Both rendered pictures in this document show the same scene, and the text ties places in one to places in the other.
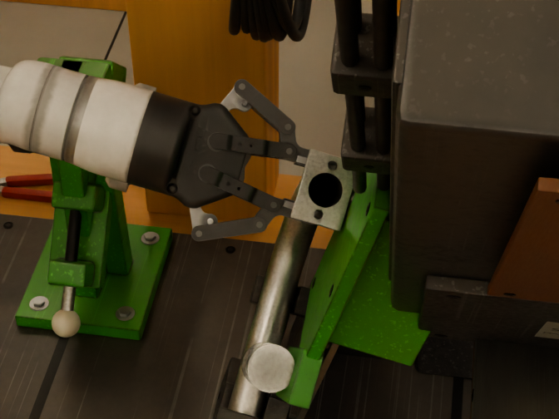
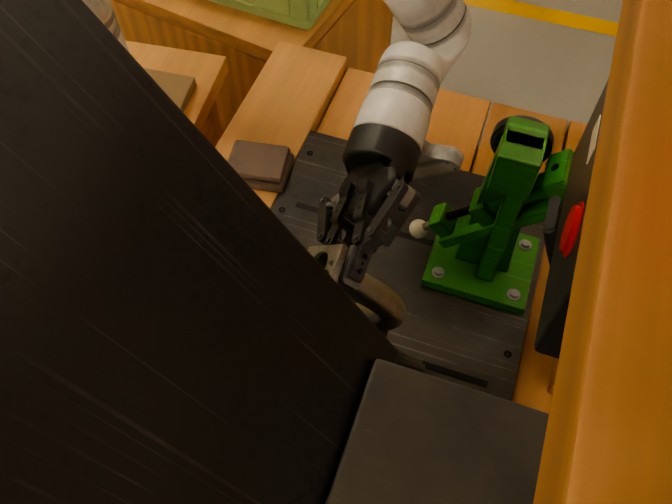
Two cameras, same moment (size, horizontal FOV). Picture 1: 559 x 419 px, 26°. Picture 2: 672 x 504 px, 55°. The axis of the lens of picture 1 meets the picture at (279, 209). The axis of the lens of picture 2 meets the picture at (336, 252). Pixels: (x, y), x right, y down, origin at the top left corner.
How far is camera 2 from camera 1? 0.85 m
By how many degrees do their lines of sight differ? 60
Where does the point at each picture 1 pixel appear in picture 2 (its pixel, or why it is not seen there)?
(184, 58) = not seen: hidden behind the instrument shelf
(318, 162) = (334, 252)
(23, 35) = not seen: outside the picture
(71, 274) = (435, 215)
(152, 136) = (357, 133)
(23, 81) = (399, 47)
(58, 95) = (389, 69)
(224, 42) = not seen: hidden behind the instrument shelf
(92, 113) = (375, 93)
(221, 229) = (322, 212)
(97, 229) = (471, 228)
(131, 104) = (381, 113)
